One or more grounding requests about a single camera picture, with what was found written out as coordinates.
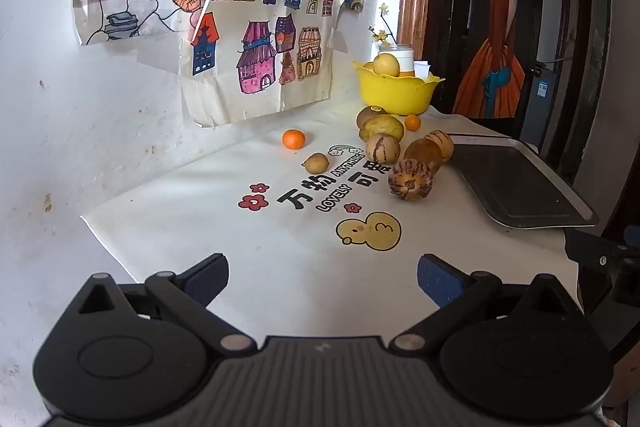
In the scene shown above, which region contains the small brown kiwi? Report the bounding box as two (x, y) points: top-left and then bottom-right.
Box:
(301, 152), (330, 174)

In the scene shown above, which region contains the yellow-green mango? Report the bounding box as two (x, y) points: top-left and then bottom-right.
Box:
(359, 115), (405, 142)

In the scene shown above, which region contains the metal tray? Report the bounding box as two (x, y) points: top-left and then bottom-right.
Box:
(447, 137), (599, 229)

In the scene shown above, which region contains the large kiwi with sticker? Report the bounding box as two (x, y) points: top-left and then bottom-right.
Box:
(356, 105), (388, 130)

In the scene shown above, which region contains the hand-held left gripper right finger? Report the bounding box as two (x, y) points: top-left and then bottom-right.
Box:
(389, 254), (591, 358)

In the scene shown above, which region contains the yellow plastic bowl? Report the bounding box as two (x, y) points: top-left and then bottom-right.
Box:
(352, 61), (446, 116)

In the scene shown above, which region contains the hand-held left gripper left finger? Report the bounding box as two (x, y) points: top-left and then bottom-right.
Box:
(60, 253), (258, 358)

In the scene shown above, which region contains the dark purple-striped pepino melon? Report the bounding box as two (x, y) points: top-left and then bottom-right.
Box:
(388, 159), (435, 202)

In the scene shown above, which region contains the brown-yellow mango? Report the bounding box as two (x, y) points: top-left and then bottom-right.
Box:
(403, 138), (443, 175)

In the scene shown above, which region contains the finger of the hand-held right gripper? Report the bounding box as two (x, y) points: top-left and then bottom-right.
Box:
(565, 228), (640, 308)

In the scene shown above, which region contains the yellow apple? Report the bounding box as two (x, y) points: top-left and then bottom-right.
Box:
(372, 53), (401, 78)

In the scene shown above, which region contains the orange striped pepino melon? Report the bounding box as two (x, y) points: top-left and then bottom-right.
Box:
(424, 130), (455, 162)

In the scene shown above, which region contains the brown glass-panel door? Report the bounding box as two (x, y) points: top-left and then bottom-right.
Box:
(572, 0), (616, 180)

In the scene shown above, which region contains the yellow flower sprig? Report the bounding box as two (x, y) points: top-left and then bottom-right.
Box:
(369, 3), (396, 50)

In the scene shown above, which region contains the printed white table cloth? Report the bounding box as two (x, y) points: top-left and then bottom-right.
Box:
(80, 99), (588, 348)

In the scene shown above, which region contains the white jar with orange band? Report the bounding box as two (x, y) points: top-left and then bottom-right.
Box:
(379, 44), (416, 78)

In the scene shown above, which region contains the large orange mandarin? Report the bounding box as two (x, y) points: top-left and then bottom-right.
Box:
(282, 129), (307, 151)

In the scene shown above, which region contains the girl in orange dress painting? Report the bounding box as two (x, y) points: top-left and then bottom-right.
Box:
(452, 0), (543, 120)

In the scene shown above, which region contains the pale striped pepino melon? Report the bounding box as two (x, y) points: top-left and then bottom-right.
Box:
(365, 133), (401, 164)

